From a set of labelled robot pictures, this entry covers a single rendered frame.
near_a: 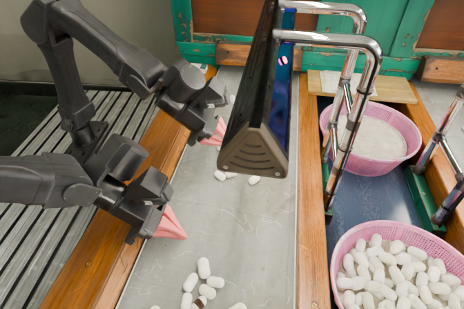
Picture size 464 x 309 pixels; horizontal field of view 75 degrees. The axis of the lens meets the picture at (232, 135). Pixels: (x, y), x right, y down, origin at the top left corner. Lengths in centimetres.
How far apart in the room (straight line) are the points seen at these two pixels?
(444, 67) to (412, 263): 68
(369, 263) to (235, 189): 31
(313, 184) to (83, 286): 49
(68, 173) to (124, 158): 9
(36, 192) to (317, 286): 46
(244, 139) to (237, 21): 82
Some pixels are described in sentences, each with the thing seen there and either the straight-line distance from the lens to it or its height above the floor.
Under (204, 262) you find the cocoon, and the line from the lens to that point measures 60.
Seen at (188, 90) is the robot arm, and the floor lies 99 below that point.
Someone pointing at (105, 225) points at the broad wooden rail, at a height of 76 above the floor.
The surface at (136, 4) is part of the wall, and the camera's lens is 209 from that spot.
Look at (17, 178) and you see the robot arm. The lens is 49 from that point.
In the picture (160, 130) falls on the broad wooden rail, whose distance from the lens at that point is 86.
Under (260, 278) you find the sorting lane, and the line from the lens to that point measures 61.
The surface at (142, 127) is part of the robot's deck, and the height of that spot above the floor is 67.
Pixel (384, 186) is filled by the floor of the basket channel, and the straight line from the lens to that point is 90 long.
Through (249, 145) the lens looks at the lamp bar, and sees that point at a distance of 31.
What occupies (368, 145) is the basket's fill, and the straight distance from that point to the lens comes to 91.
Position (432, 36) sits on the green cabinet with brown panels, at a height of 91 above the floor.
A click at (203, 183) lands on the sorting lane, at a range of 73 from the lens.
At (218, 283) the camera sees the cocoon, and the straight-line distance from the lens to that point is 59.
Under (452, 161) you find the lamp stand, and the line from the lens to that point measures 78.
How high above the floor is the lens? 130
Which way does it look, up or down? 41 degrees down
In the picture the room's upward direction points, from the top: straight up
